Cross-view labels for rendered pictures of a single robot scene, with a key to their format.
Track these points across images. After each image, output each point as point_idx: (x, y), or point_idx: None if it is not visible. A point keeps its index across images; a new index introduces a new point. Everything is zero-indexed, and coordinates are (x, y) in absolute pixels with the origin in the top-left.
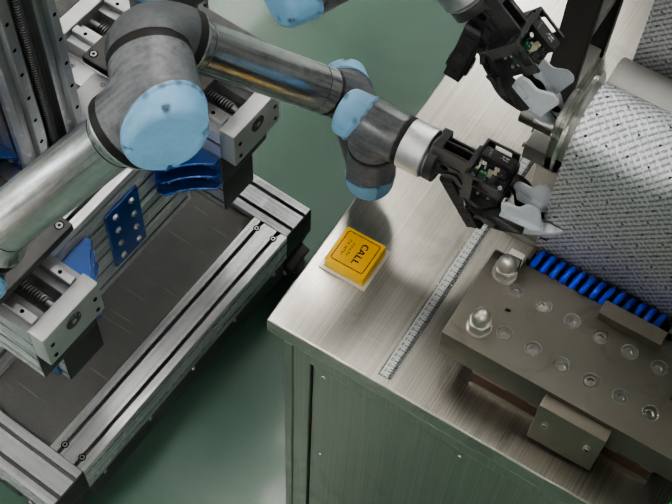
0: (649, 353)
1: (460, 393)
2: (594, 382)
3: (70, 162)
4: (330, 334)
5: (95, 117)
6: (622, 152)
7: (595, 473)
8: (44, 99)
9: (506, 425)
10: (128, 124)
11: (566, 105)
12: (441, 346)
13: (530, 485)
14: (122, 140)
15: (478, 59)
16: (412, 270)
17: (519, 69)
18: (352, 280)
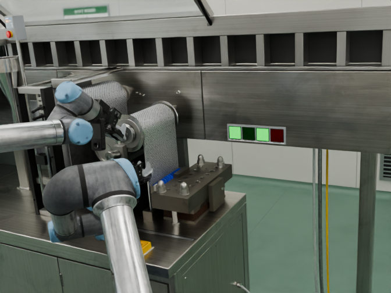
0: (191, 171)
1: (198, 225)
2: (202, 178)
3: (128, 221)
4: (175, 253)
5: (117, 190)
6: (148, 118)
7: (224, 203)
8: None
9: (209, 217)
10: (130, 171)
11: (127, 125)
12: (188, 208)
13: (227, 222)
14: (134, 181)
15: (36, 233)
16: (144, 238)
17: (115, 122)
18: (148, 249)
